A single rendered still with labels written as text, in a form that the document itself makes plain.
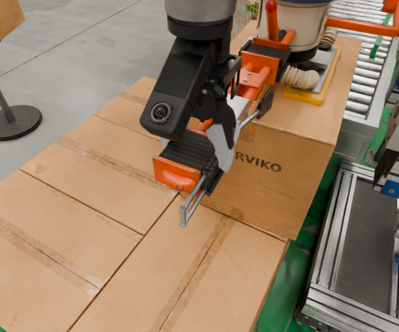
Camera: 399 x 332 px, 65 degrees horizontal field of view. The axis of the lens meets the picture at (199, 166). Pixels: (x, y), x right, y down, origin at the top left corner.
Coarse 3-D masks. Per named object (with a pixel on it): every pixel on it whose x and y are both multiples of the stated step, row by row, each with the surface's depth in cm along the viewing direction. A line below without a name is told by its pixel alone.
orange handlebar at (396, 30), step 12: (396, 12) 87; (336, 24) 84; (348, 24) 82; (360, 24) 81; (372, 24) 81; (396, 24) 81; (288, 36) 75; (396, 36) 81; (240, 72) 62; (252, 72) 62; (264, 72) 63; (240, 84) 62; (252, 84) 59; (240, 96) 62; (252, 96) 58; (168, 180) 43; (180, 180) 43; (192, 180) 43
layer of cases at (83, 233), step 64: (128, 128) 137; (0, 192) 111; (64, 192) 112; (128, 192) 111; (0, 256) 94; (64, 256) 94; (128, 256) 95; (192, 256) 94; (256, 256) 94; (0, 320) 81; (64, 320) 81; (128, 320) 81; (192, 320) 81; (256, 320) 113
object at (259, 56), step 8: (248, 40) 70; (256, 40) 70; (264, 40) 70; (272, 40) 70; (248, 48) 69; (256, 48) 69; (264, 48) 69; (272, 48) 70; (280, 48) 69; (288, 48) 68; (248, 56) 66; (256, 56) 65; (264, 56) 64; (272, 56) 67; (280, 56) 67; (288, 56) 68; (256, 64) 66; (264, 64) 65; (272, 64) 64; (280, 64) 64; (256, 72) 67; (272, 72) 66; (280, 72) 67; (272, 80) 67
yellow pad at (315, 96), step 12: (324, 48) 92; (336, 48) 98; (336, 60) 93; (324, 72) 86; (288, 84) 83; (324, 84) 83; (288, 96) 81; (300, 96) 80; (312, 96) 79; (324, 96) 80
